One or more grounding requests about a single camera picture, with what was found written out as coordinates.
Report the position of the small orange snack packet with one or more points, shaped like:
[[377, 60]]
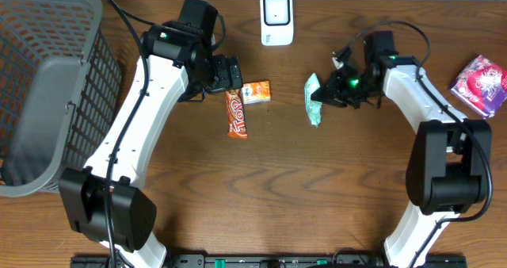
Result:
[[255, 92]]

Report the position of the dark grey plastic basket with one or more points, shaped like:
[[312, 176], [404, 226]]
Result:
[[60, 85]]

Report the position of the orange Top chocolate bar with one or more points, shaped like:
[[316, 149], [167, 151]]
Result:
[[235, 114]]

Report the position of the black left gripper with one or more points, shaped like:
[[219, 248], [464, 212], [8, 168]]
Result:
[[232, 76]]

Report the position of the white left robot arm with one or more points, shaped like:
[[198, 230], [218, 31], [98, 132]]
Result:
[[104, 200]]

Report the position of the teal snack packet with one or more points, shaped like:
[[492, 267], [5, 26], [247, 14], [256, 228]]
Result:
[[313, 108]]

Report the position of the white barcode scanner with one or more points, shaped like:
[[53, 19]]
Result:
[[277, 22]]

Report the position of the black mounting rail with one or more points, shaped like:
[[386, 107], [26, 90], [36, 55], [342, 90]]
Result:
[[348, 259]]

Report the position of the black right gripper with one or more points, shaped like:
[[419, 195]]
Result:
[[336, 89]]

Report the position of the purple red snack packet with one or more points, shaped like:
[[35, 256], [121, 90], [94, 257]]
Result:
[[482, 86]]

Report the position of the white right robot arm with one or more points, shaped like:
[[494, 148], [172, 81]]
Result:
[[448, 176]]

